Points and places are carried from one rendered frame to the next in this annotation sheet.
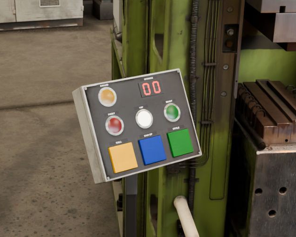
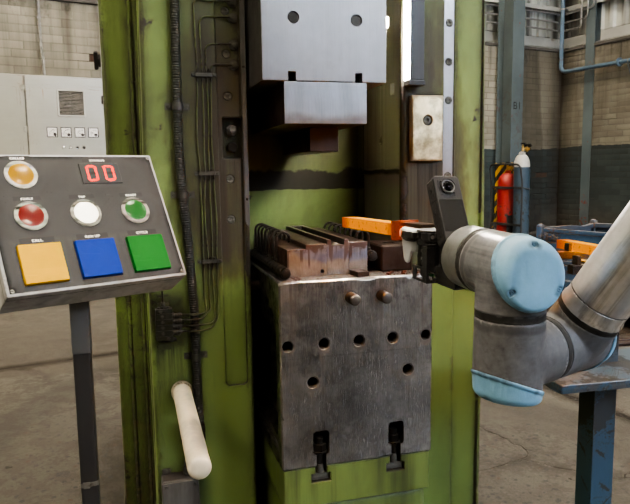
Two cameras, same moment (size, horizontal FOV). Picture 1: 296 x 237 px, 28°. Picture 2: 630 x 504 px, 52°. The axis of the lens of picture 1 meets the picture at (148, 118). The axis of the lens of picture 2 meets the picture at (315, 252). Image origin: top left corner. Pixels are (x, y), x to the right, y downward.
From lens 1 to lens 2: 0.74 m
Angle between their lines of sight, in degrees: 17
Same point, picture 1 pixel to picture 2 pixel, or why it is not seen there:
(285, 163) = (322, 300)
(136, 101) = (74, 188)
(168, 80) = (130, 167)
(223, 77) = (228, 194)
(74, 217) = (63, 482)
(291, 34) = (309, 111)
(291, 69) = (333, 217)
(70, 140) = not seen: hidden behind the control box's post
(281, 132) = (313, 258)
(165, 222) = (160, 427)
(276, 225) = (320, 402)
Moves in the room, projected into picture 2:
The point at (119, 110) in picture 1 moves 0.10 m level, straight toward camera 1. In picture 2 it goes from (41, 196) to (28, 198)
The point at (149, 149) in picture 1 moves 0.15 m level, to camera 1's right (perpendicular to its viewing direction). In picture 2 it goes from (92, 255) to (175, 252)
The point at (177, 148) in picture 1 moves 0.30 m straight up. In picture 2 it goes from (142, 259) to (135, 100)
